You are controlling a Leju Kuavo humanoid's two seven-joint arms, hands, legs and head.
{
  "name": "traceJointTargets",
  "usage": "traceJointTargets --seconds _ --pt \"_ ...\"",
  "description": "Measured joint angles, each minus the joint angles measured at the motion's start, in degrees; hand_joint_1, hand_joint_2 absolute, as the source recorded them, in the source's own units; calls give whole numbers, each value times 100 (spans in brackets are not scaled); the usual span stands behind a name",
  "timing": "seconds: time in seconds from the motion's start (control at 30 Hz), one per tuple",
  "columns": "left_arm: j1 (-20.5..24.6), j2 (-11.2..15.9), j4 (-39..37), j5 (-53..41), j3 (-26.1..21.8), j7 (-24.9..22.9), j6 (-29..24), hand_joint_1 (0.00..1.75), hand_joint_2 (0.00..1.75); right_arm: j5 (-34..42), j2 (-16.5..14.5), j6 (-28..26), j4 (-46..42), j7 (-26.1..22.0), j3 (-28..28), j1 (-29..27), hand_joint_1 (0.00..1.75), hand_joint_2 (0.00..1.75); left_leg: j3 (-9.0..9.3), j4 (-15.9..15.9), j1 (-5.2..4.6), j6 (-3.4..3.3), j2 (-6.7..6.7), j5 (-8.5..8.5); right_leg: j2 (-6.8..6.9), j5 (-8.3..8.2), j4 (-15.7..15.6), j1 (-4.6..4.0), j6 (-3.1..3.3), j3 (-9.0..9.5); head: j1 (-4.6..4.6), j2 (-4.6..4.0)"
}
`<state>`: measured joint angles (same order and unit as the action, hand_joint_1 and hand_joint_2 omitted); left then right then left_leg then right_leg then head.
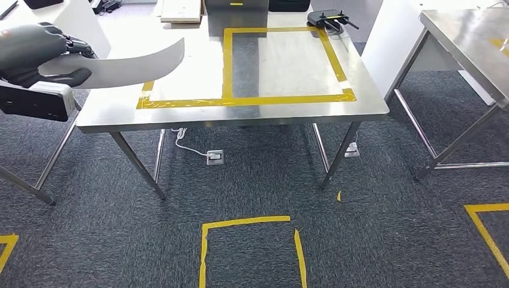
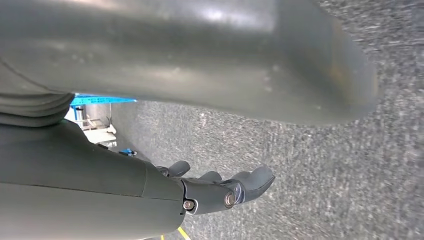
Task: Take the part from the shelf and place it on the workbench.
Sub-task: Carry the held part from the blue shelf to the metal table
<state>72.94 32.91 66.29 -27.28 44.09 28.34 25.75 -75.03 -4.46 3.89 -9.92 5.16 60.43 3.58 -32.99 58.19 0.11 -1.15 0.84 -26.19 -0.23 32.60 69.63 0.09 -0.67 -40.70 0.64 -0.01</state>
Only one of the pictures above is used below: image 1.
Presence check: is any yellow tape outline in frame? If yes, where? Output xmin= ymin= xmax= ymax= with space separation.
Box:
xmin=136 ymin=26 xmax=358 ymax=110

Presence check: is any black bag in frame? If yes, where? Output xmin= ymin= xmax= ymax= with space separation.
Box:
xmin=23 ymin=0 xmax=65 ymax=10

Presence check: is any yellow floor tape square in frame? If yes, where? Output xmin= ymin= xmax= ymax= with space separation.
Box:
xmin=0 ymin=233 xmax=20 ymax=276
xmin=199 ymin=215 xmax=308 ymax=288

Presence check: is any white curved plastic part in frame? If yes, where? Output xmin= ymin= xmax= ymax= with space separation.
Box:
xmin=37 ymin=37 xmax=185 ymax=90

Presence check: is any black hard case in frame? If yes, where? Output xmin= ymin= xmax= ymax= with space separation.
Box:
xmin=268 ymin=0 xmax=312 ymax=13

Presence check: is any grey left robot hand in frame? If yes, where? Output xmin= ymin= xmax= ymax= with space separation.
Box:
xmin=0 ymin=22 xmax=98 ymax=89

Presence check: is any black router with antennas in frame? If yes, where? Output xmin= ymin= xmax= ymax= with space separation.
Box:
xmin=307 ymin=9 xmax=360 ymax=35

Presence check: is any black power adapter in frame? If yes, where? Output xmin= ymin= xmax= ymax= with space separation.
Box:
xmin=90 ymin=0 xmax=122 ymax=15

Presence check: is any white floor socket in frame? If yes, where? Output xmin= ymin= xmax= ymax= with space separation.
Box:
xmin=343 ymin=142 xmax=361 ymax=159
xmin=206 ymin=149 xmax=224 ymax=166

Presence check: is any white cable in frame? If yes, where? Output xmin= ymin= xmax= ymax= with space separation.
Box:
xmin=170 ymin=127 xmax=209 ymax=157

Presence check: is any steel workbench with yellow tape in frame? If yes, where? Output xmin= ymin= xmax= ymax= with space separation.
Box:
xmin=75 ymin=0 xmax=391 ymax=202

